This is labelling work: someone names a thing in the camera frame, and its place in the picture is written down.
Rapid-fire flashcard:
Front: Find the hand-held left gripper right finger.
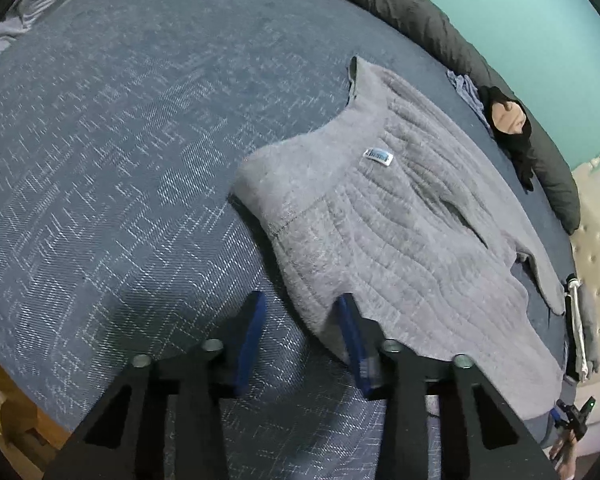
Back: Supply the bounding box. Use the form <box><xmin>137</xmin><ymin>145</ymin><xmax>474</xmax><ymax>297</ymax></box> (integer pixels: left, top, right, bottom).
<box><xmin>336</xmin><ymin>292</ymin><xmax>558</xmax><ymax>480</ymax></box>

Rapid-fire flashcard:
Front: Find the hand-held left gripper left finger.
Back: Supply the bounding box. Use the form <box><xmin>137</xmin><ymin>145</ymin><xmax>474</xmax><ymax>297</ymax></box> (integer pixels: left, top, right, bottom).
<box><xmin>42</xmin><ymin>290</ymin><xmax>269</xmax><ymax>480</ymax></box>

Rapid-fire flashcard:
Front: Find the grey knit sweater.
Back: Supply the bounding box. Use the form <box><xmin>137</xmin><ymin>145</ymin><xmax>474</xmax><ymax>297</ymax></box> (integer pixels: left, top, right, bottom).
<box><xmin>230</xmin><ymin>55</ymin><xmax>568</xmax><ymax>421</ymax></box>

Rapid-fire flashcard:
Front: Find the person's right hand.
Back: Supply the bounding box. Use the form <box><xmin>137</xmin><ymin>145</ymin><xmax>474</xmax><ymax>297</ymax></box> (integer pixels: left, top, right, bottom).
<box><xmin>549</xmin><ymin>432</ymin><xmax>579</xmax><ymax>479</ymax></box>

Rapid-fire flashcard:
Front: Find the white and black garment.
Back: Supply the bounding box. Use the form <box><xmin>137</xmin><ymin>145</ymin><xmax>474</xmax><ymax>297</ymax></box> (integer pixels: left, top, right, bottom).
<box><xmin>562</xmin><ymin>272</ymin><xmax>600</xmax><ymax>383</ymax></box>

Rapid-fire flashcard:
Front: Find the wooden nightstand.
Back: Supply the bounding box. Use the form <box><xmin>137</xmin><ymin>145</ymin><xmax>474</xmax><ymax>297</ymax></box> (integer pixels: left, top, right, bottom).
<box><xmin>0</xmin><ymin>345</ymin><xmax>76</xmax><ymax>466</ymax></box>

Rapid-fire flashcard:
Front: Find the blue patterned bedspread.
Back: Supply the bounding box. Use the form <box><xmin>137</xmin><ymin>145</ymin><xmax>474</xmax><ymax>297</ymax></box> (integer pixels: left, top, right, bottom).
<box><xmin>0</xmin><ymin>0</ymin><xmax>581</xmax><ymax>480</ymax></box>

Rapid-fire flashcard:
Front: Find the black garment with beige lining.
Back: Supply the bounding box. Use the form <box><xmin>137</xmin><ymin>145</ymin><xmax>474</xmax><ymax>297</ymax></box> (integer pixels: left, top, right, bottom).
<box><xmin>477</xmin><ymin>85</ymin><xmax>536</xmax><ymax>192</ymax></box>

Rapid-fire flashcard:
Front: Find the small light blue cloth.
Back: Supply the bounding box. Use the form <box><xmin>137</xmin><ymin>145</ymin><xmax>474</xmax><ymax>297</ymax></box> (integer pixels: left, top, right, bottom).
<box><xmin>446</xmin><ymin>69</ymin><xmax>493</xmax><ymax>133</ymax></box>

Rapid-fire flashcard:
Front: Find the dark grey duvet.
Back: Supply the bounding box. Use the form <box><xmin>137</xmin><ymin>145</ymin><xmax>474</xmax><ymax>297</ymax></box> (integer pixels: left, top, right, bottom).
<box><xmin>302</xmin><ymin>0</ymin><xmax>583</xmax><ymax>236</ymax></box>

